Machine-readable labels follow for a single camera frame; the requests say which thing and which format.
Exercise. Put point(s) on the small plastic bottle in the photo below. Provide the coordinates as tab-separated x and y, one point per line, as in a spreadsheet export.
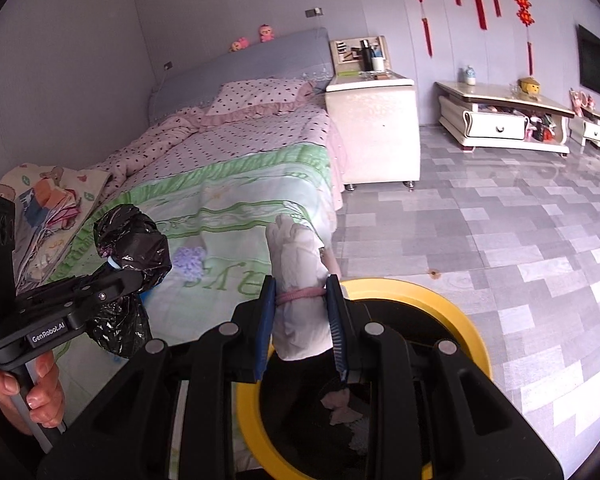
468	76

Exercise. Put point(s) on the stack of folded clothes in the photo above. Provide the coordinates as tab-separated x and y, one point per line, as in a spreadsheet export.
50	210

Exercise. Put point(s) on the white nightstand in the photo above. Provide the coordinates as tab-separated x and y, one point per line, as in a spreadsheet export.
375	135

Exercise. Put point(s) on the green patterned quilt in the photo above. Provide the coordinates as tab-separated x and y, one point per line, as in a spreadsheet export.
260	180

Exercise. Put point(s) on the pink polka-dot pillow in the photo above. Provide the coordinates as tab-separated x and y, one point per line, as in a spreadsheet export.
260	97

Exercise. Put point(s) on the pink figurines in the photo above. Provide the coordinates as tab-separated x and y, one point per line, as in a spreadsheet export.
581	101

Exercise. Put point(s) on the black bottle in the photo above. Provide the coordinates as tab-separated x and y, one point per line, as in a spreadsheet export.
367	57

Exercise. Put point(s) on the pink polka-dot duvet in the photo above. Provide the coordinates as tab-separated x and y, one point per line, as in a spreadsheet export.
155	145

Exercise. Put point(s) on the yellow plush toy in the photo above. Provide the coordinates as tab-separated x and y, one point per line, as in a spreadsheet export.
529	87

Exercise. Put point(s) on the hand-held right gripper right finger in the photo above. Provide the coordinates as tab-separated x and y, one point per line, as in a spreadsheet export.
337	330

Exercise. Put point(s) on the wall switch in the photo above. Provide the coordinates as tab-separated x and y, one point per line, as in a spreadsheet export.
314	11

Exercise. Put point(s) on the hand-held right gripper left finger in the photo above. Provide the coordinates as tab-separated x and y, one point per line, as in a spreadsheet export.
200	385

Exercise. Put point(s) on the pink cloth scrap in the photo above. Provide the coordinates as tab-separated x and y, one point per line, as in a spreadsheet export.
337	401

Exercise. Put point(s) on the grey bed headboard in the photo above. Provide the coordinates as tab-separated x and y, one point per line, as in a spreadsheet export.
260	55

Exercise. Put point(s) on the purple pompom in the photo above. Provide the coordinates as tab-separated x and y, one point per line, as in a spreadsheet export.
190	262

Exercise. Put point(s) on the person's left hand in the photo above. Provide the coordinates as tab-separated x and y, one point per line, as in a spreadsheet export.
47	390

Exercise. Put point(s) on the red bag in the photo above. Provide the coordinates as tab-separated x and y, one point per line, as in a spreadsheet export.
542	130

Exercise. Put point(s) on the yellow-rimmed trash bin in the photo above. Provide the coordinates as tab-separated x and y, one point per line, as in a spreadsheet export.
430	300

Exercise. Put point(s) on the pink polka-dot bed sheet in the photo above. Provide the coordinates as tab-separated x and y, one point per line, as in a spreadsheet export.
260	135

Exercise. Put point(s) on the white coffee table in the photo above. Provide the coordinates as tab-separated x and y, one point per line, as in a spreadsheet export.
495	125

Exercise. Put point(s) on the black plastic bag bundle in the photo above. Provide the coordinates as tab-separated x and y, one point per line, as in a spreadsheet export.
135	240

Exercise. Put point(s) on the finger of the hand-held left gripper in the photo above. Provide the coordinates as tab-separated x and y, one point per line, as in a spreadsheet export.
115	282

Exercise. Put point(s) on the white cup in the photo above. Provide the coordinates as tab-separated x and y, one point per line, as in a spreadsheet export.
378	64

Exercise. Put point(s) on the cream desktop organizer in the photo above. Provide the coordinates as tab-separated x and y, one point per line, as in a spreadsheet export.
345	55

